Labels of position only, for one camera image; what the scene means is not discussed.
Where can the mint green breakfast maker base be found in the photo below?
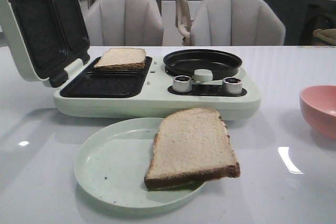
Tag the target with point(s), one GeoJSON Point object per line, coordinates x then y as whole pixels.
{"type": "Point", "coordinates": [147, 93]}

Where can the black appliance box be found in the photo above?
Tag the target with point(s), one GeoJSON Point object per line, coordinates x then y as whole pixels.
{"type": "Point", "coordinates": [320, 14]}

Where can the mint green plate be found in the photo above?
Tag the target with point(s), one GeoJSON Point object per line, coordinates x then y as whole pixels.
{"type": "Point", "coordinates": [112, 163]}

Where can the grey chair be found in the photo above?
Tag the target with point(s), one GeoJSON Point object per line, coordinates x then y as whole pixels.
{"type": "Point", "coordinates": [236, 23]}
{"type": "Point", "coordinates": [124, 23]}

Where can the silver right control knob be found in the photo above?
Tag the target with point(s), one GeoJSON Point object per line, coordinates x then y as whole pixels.
{"type": "Point", "coordinates": [232, 85]}

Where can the bread slice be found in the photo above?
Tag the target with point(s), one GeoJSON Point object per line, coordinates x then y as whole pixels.
{"type": "Point", "coordinates": [191, 145]}
{"type": "Point", "coordinates": [122, 59]}

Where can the grey chair on left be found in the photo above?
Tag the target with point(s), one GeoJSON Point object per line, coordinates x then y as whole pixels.
{"type": "Point", "coordinates": [124, 23]}

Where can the silver left control knob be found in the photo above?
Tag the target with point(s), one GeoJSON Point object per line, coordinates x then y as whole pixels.
{"type": "Point", "coordinates": [182, 84]}

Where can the black round frying pan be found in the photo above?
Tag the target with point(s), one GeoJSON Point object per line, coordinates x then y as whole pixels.
{"type": "Point", "coordinates": [185, 62]}

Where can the silver control knob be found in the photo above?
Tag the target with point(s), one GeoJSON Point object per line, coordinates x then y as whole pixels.
{"type": "Point", "coordinates": [182, 84]}
{"type": "Point", "coordinates": [232, 85]}

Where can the mint green breakfast maker lid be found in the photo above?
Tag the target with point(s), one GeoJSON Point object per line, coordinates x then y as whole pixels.
{"type": "Point", "coordinates": [46, 38]}

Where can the grey chair on right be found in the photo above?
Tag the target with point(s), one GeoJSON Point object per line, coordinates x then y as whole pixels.
{"type": "Point", "coordinates": [236, 23]}

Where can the pink bowl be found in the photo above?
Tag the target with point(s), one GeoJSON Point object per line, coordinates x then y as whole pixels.
{"type": "Point", "coordinates": [317, 105]}

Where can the beige office chair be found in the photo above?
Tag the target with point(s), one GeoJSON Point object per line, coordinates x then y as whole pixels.
{"type": "Point", "coordinates": [183, 21]}

